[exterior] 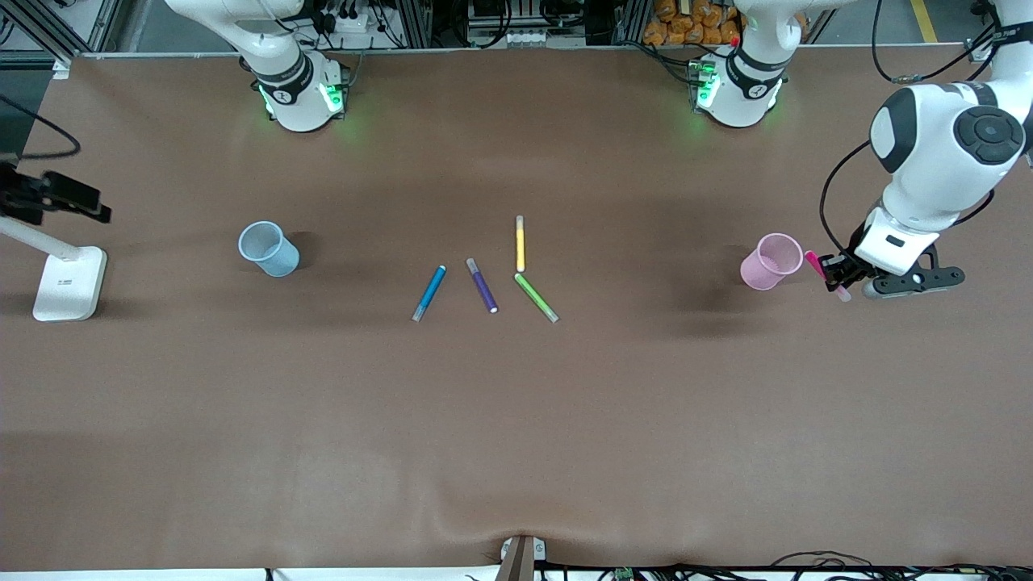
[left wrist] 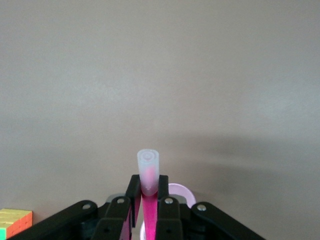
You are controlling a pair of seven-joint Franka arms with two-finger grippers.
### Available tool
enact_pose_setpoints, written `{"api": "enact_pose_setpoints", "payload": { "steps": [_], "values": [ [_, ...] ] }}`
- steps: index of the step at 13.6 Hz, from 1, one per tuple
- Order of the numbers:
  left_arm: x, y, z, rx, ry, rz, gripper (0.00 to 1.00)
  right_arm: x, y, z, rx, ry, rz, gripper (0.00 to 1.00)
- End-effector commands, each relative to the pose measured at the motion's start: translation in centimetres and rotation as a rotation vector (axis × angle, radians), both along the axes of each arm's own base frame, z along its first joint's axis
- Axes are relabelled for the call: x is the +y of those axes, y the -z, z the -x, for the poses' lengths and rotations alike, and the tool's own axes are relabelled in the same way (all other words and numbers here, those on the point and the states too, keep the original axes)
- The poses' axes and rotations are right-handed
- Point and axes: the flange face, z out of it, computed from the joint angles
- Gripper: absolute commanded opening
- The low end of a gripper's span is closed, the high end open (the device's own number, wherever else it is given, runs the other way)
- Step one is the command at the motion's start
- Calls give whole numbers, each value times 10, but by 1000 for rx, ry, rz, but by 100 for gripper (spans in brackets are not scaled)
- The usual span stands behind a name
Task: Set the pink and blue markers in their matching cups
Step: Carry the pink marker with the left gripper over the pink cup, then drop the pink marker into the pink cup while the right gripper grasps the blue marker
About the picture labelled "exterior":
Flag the pink marker pen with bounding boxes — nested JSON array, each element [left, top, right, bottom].
[[804, 250, 853, 303]]

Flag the blue marker pen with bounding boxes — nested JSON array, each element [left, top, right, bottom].
[[412, 265, 447, 323]]

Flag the pink plastic cup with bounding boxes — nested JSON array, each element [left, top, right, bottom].
[[740, 232, 805, 291]]

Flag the light blue plastic cup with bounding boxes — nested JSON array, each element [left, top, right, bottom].
[[238, 220, 300, 278]]

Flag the orange snack bags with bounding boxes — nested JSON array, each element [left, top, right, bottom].
[[643, 0, 808, 46]]

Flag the green marker pen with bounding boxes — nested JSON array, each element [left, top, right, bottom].
[[514, 273, 560, 324]]

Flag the purple marker pen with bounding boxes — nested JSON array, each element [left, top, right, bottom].
[[466, 257, 499, 314]]

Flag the aluminium frame post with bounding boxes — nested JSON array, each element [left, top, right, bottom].
[[0, 0, 86, 79], [964, 0, 1010, 63]]

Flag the black cable bundle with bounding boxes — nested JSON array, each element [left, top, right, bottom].
[[533, 551, 1033, 581]]

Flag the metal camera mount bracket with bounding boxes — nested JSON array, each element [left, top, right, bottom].
[[495, 534, 546, 581]]

